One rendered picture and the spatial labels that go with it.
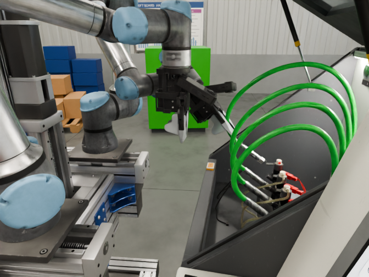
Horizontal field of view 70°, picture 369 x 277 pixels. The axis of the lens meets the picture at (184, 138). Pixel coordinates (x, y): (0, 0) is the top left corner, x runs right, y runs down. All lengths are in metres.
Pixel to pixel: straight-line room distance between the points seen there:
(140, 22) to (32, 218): 0.44
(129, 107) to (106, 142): 0.18
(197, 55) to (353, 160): 3.65
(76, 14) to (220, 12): 6.64
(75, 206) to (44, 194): 0.28
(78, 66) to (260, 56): 4.51
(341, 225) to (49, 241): 0.62
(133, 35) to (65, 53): 6.58
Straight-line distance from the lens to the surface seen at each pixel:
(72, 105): 4.87
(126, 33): 0.61
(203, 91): 0.69
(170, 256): 2.10
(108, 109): 1.12
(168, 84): 0.72
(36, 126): 0.91
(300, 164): 1.29
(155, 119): 4.21
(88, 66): 6.99
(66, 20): 0.69
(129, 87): 0.86
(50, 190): 0.57
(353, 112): 0.90
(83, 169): 1.21
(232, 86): 0.83
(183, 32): 0.68
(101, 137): 1.13
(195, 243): 0.80
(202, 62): 4.06
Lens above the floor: 1.50
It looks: 22 degrees down
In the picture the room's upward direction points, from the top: straight up
